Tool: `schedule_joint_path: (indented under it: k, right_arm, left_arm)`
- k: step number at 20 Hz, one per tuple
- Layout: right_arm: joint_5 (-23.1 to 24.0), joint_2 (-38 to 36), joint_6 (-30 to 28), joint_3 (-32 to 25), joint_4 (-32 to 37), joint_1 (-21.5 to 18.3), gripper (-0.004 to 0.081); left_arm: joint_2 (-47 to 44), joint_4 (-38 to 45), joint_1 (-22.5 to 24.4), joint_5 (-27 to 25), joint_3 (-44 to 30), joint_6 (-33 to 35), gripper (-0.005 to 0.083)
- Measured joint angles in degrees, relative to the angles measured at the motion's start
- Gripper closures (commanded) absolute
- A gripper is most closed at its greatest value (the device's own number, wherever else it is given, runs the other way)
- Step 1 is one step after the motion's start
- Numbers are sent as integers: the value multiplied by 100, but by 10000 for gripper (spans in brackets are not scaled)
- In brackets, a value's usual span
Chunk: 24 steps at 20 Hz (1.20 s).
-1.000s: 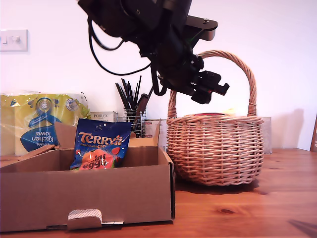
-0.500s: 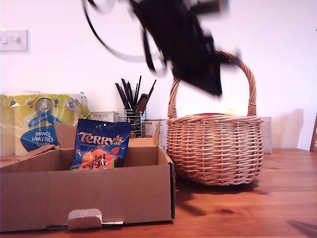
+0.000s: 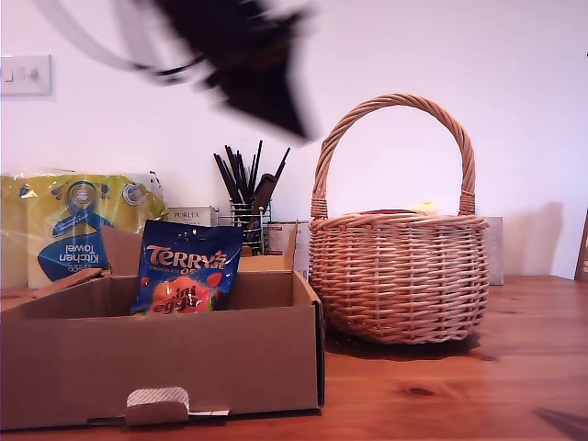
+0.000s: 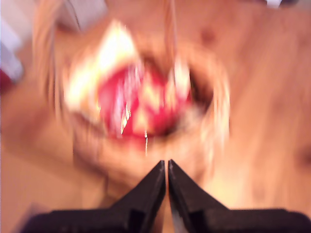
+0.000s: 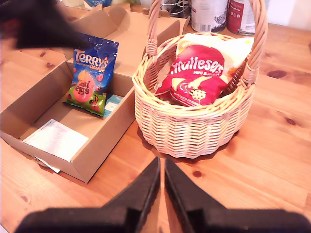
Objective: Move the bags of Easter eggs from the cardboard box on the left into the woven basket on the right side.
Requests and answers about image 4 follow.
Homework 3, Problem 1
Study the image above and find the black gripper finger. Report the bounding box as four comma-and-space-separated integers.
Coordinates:
109, 160, 167, 233
167, 159, 229, 233

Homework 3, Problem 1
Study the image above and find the woven wicker basket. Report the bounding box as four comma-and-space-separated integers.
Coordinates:
31, 0, 231, 192

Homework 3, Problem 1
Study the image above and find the red white Maltesers bag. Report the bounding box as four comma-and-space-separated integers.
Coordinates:
65, 20, 195, 140

